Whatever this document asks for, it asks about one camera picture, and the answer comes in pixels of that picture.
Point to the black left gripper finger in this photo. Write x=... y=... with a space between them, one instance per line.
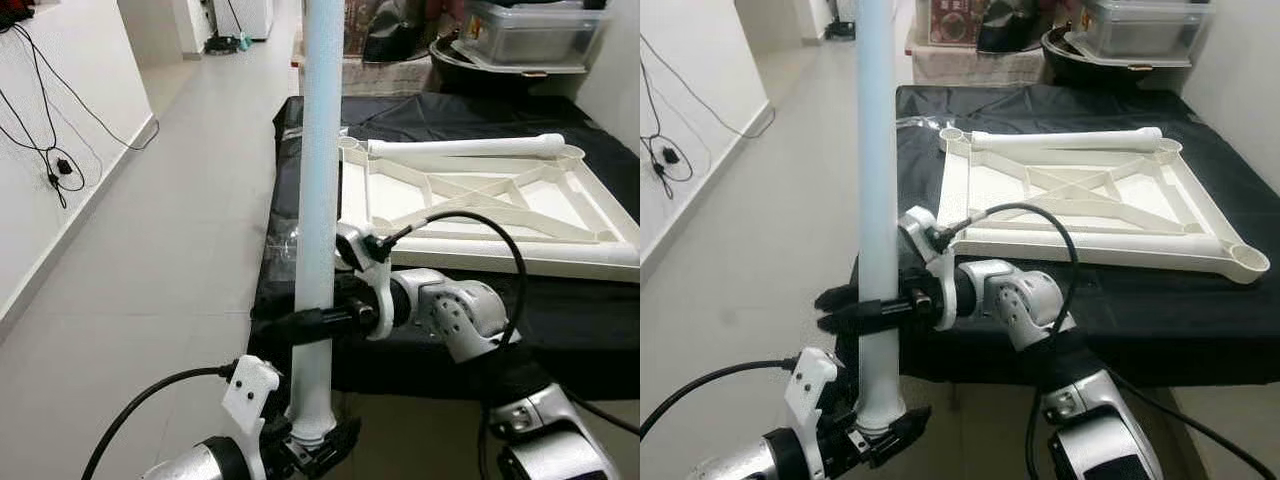
x=343 y=440
x=908 y=432

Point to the white plastic children table top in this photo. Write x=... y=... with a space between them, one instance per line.
x=1250 y=265
x=590 y=215

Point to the clear plastic wrap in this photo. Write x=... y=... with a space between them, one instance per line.
x=280 y=245
x=918 y=123

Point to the black power adapter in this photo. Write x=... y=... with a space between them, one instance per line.
x=670 y=157
x=65 y=167

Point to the beige patterned cloth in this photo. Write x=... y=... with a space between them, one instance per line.
x=980 y=68
x=400 y=78

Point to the black wok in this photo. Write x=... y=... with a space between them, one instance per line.
x=470 y=80
x=1075 y=72

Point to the black floor mop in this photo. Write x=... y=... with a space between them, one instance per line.
x=838 y=30
x=222 y=44

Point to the black bag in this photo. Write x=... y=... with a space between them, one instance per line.
x=400 y=40
x=1010 y=30

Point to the white household appliance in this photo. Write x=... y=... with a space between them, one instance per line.
x=255 y=15

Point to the clear plastic storage box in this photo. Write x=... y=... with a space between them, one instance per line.
x=1140 y=35
x=530 y=40

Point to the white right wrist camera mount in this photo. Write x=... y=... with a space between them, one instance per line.
x=350 y=243
x=915 y=228

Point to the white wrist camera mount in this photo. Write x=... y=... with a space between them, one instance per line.
x=915 y=228
x=350 y=243
x=250 y=390
x=812 y=385

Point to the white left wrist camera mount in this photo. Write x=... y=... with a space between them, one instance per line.
x=250 y=390
x=812 y=385

